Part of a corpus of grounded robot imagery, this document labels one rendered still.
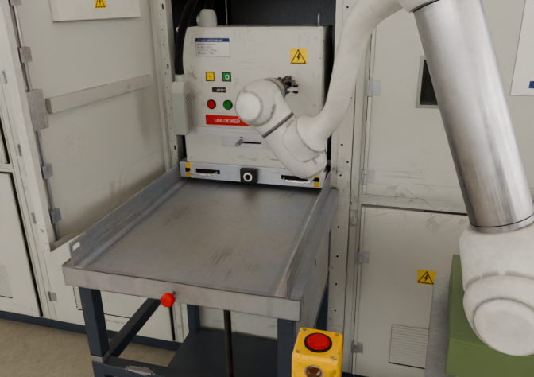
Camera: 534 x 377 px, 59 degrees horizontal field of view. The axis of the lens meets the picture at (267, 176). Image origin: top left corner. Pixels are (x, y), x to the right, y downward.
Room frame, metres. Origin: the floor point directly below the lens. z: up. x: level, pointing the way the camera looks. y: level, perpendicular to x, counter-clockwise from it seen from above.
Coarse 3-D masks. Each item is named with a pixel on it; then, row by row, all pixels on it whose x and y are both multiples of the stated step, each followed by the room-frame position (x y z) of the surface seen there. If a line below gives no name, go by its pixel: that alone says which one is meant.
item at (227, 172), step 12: (180, 168) 1.64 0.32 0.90; (204, 168) 1.62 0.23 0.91; (216, 168) 1.61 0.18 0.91; (228, 168) 1.59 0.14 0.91; (240, 168) 1.58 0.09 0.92; (264, 168) 1.56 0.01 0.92; (276, 168) 1.55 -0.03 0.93; (228, 180) 1.59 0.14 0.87; (240, 180) 1.58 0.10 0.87; (264, 180) 1.56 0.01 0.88; (276, 180) 1.55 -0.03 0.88; (288, 180) 1.53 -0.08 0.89; (300, 180) 1.52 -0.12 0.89; (324, 180) 1.50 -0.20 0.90
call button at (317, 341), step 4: (312, 336) 0.69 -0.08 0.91; (316, 336) 0.69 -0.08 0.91; (320, 336) 0.69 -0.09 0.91; (324, 336) 0.69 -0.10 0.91; (308, 340) 0.68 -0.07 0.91; (312, 340) 0.68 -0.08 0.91; (316, 340) 0.68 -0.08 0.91; (320, 340) 0.68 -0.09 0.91; (324, 340) 0.68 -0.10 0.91; (328, 340) 0.68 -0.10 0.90; (308, 344) 0.67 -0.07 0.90; (312, 344) 0.67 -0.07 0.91; (316, 344) 0.67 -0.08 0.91; (320, 344) 0.67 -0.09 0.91; (324, 344) 0.67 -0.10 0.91; (328, 344) 0.67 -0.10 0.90; (316, 348) 0.66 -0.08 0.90; (320, 348) 0.66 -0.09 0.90
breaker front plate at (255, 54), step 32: (192, 32) 1.63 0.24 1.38; (224, 32) 1.60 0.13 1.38; (256, 32) 1.58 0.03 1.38; (288, 32) 1.55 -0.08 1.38; (320, 32) 1.52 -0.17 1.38; (192, 64) 1.64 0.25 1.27; (224, 64) 1.60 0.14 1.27; (256, 64) 1.58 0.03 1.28; (288, 64) 1.55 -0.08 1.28; (320, 64) 1.52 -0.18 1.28; (192, 96) 1.64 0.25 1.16; (224, 96) 1.61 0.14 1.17; (288, 96) 1.55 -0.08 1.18; (192, 160) 1.64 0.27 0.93; (224, 160) 1.61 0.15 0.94; (256, 160) 1.58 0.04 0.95
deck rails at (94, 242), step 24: (144, 192) 1.40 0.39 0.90; (168, 192) 1.52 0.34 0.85; (120, 216) 1.26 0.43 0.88; (144, 216) 1.33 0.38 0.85; (312, 216) 1.20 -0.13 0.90; (72, 240) 1.06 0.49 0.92; (96, 240) 1.14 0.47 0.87; (72, 264) 1.04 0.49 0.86; (288, 264) 0.92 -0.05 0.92; (288, 288) 0.91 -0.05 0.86
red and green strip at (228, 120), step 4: (208, 116) 1.62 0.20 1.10; (212, 116) 1.62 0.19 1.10; (216, 116) 1.61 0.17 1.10; (220, 116) 1.61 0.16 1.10; (224, 116) 1.61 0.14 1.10; (228, 116) 1.60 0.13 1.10; (232, 116) 1.60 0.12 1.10; (236, 116) 1.60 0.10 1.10; (208, 120) 1.62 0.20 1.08; (212, 120) 1.62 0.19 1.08; (216, 120) 1.61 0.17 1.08; (220, 120) 1.61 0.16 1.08; (224, 120) 1.61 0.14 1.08; (228, 120) 1.60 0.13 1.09; (232, 120) 1.60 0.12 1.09; (236, 120) 1.60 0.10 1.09; (240, 120) 1.59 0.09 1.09; (212, 124) 1.62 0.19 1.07; (216, 124) 1.61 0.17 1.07; (220, 124) 1.61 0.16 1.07; (224, 124) 1.61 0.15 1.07; (228, 124) 1.60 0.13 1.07; (232, 124) 1.60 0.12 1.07; (236, 124) 1.60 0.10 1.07; (240, 124) 1.59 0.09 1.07; (244, 124) 1.59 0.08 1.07
